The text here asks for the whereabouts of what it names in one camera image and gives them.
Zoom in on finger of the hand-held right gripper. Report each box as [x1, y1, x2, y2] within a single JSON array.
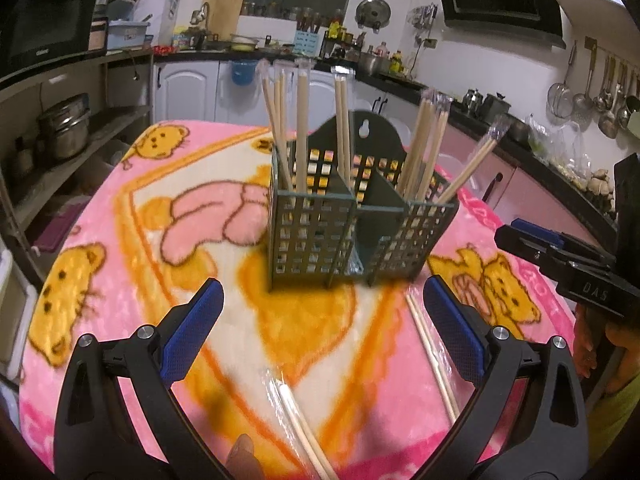
[[494, 226, 640, 318], [511, 218, 617, 267]]

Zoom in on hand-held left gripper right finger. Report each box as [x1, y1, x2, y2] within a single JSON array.
[[422, 276, 590, 480]]

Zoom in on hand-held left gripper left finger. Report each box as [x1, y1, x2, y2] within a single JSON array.
[[54, 277, 236, 480]]

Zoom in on dark green plastic utensil holder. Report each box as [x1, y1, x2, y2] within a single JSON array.
[[267, 109, 460, 291]]

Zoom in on bunch of chopsticks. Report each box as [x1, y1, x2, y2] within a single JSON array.
[[257, 58, 453, 201]]

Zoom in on person's right hand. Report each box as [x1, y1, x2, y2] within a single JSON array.
[[574, 305, 608, 378]]

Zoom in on person's left hand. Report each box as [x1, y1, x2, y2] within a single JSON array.
[[227, 434, 256, 480]]

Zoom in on pink kitchen cabinets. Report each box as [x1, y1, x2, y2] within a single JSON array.
[[440, 122, 621, 261]]

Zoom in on clear plastic bags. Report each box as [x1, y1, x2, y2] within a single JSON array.
[[527, 115, 616, 211]]

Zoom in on row of hanging steel ladles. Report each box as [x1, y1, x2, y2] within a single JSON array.
[[572, 40, 640, 138]]

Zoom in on pink bear printed blanket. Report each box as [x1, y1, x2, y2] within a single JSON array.
[[17, 119, 581, 480]]

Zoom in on steel pot with lid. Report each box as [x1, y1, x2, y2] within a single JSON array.
[[481, 92, 512, 126]]

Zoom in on purple plastic tray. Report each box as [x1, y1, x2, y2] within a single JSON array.
[[35, 205, 83, 253]]

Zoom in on person's green clothing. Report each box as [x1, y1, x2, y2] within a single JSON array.
[[587, 330, 640, 466]]

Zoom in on white plastic drawer unit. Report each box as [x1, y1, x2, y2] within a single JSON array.
[[0, 250, 36, 381]]

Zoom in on black kitchen countertop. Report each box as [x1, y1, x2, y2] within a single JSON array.
[[152, 47, 621, 231]]

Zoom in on wooden shelf unit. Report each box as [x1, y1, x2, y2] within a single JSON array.
[[0, 49, 155, 261]]

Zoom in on steel cooking pot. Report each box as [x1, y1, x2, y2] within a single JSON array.
[[359, 52, 388, 75]]

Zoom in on hanging kitchen tools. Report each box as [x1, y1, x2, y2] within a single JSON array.
[[407, 4, 438, 36]]

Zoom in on stacked steel pots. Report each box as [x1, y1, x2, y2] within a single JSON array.
[[37, 93, 92, 161]]

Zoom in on hanging steel pot lid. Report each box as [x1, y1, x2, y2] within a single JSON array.
[[356, 0, 392, 31]]

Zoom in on blue knife block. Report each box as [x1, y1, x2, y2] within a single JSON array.
[[293, 30, 321, 57]]

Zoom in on light blue plastic container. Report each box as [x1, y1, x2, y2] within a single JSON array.
[[107, 20, 151, 51]]

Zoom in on brown box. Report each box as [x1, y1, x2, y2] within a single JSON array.
[[89, 19, 109, 51]]

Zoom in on wooden cutting board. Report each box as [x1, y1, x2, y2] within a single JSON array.
[[204, 0, 246, 41]]

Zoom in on row of spice jars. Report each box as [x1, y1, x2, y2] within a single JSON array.
[[240, 1, 346, 21]]

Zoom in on black microwave oven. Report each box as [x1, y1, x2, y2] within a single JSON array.
[[0, 0, 101, 78]]

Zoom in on hanging wire strainer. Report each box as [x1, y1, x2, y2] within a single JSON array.
[[547, 42, 576, 118]]

